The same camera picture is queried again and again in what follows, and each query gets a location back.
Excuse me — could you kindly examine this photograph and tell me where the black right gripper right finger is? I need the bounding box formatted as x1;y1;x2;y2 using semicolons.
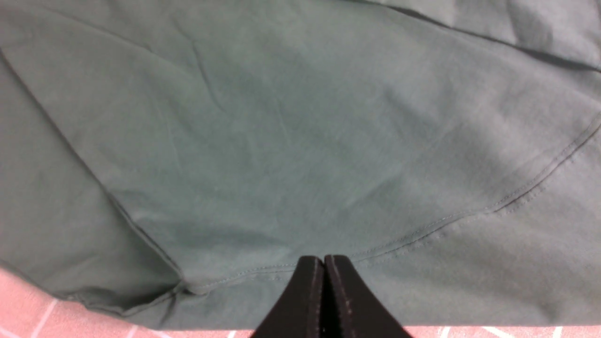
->
324;255;411;338

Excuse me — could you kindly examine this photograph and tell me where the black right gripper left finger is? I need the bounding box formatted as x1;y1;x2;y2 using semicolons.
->
252;255;324;338

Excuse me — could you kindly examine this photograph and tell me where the green long-sleeve top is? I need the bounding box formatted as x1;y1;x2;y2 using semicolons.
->
0;0;601;330

